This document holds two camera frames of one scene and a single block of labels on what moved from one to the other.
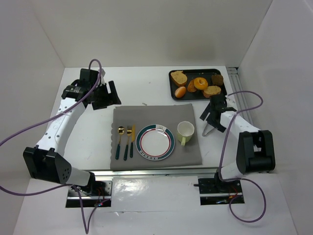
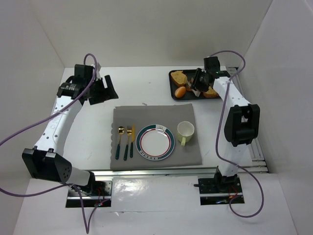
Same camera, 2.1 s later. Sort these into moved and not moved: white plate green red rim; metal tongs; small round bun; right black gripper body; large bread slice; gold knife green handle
Moved: right black gripper body; metal tongs
Not moved: gold knife green handle; large bread slice; white plate green red rim; small round bun
